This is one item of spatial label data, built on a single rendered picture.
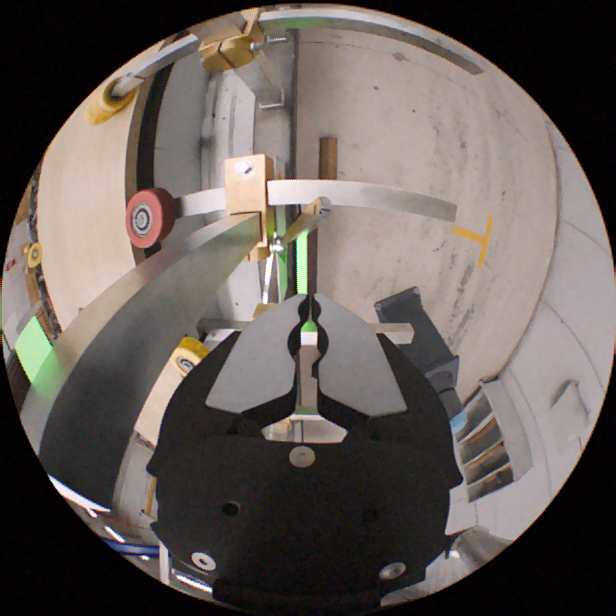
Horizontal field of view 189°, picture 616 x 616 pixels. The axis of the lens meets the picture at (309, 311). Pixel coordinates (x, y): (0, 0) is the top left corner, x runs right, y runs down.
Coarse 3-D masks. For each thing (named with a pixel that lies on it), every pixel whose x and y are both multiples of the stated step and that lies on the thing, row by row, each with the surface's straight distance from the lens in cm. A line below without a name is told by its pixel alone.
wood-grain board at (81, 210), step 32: (128, 64) 59; (64, 128) 86; (96, 128) 50; (128, 128) 37; (64, 160) 68; (96, 160) 44; (128, 160) 35; (64, 192) 61; (96, 192) 42; (128, 192) 34; (64, 224) 60; (96, 224) 42; (64, 256) 63; (96, 256) 44; (128, 256) 35; (64, 288) 72; (96, 288) 48; (64, 320) 91; (160, 384) 54; (160, 416) 78
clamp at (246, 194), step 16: (256, 160) 26; (272, 160) 30; (240, 176) 26; (256, 176) 25; (272, 176) 29; (240, 192) 26; (256, 192) 25; (240, 208) 26; (256, 208) 25; (272, 208) 29; (272, 224) 29; (256, 256) 27
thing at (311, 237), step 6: (312, 234) 42; (312, 240) 43; (312, 246) 43; (312, 252) 43; (312, 258) 44; (312, 264) 44; (312, 270) 45; (312, 276) 45; (312, 282) 46; (312, 288) 46
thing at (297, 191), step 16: (208, 192) 29; (224, 192) 28; (272, 192) 26; (288, 192) 26; (304, 192) 25; (320, 192) 25; (336, 192) 26; (352, 192) 26; (368, 192) 26; (384, 192) 27; (400, 192) 27; (416, 192) 28; (176, 208) 32; (192, 208) 30; (208, 208) 29; (224, 208) 28; (384, 208) 27; (400, 208) 28; (416, 208) 28; (432, 208) 30; (448, 208) 31
